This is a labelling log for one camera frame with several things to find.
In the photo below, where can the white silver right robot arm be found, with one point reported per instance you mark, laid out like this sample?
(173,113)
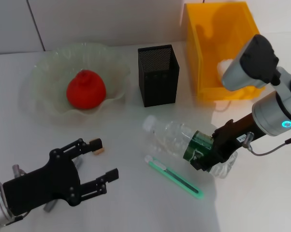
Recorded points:
(268,106)

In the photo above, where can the black mesh pen holder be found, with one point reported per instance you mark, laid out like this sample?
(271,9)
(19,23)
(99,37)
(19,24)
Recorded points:
(160,79)

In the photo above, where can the yellow plastic bin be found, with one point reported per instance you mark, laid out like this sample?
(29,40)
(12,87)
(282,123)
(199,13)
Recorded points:
(208,36)

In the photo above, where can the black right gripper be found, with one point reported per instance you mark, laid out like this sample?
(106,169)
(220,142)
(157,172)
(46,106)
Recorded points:
(232,135)

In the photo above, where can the clear green-label water bottle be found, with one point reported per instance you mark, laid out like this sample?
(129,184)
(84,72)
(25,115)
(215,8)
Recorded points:
(172,137)

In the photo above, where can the white paper ball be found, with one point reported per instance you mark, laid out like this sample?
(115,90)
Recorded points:
(224,66)

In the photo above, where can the small tan eraser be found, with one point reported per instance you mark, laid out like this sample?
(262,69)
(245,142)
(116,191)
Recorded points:
(98,151)

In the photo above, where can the red-orange fruit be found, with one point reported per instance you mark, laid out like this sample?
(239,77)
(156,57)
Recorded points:
(86,90)

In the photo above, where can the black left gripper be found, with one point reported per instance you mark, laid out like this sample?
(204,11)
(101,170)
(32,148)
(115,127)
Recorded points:
(46,186)

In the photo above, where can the green glass fruit plate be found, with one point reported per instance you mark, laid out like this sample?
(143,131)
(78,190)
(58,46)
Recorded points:
(51,72)

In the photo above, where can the grey marker pen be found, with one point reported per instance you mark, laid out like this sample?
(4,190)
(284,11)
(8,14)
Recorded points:
(79,162)

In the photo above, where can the green utility knife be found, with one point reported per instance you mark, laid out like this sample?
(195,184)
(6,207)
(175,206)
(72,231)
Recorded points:
(172,175)

